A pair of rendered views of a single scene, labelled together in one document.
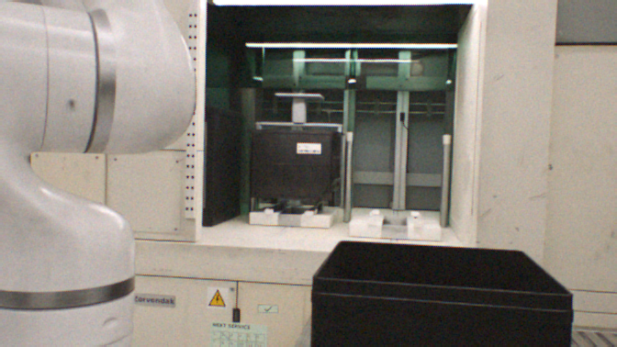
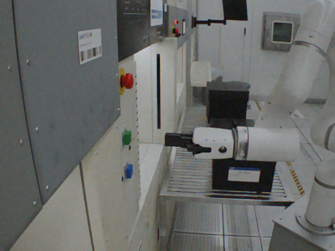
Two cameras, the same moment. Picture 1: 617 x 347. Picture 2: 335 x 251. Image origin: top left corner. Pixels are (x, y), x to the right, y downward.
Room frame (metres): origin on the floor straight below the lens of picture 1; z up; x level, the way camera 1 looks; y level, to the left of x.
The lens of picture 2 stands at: (1.12, 1.10, 1.50)
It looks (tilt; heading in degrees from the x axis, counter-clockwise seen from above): 21 degrees down; 269
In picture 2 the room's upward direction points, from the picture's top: straight up
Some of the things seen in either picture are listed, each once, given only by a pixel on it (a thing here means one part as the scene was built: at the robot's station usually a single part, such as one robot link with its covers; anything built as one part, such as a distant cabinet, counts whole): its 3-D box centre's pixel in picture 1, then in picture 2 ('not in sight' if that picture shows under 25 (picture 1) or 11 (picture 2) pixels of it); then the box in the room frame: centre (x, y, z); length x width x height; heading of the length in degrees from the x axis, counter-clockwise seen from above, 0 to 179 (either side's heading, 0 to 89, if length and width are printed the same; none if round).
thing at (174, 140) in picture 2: not in sight; (177, 142); (1.09, 0.42, 1.20); 0.07 x 0.03 x 0.03; 172
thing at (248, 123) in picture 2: not in sight; (234, 131); (0.69, -0.59, 0.83); 0.29 x 0.29 x 0.13; 84
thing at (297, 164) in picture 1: (297, 152); not in sight; (1.59, 0.05, 1.06); 0.24 x 0.20 x 0.32; 82
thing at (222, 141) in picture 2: not in sight; (215, 141); (0.99, 0.42, 1.20); 0.11 x 0.10 x 0.07; 172
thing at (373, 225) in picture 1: (395, 224); not in sight; (1.44, -0.20, 0.89); 0.22 x 0.21 x 0.04; 172
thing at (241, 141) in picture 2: not in sight; (239, 143); (0.93, 0.43, 1.20); 0.09 x 0.03 x 0.08; 82
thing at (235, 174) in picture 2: (430, 327); (241, 161); (0.75, -0.16, 0.85); 0.28 x 0.28 x 0.17; 81
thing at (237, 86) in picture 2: not in sight; (225, 102); (0.66, -1.03, 0.89); 0.29 x 0.29 x 0.25; 86
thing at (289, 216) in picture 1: (296, 213); not in sight; (1.59, 0.05, 0.89); 0.22 x 0.21 x 0.04; 172
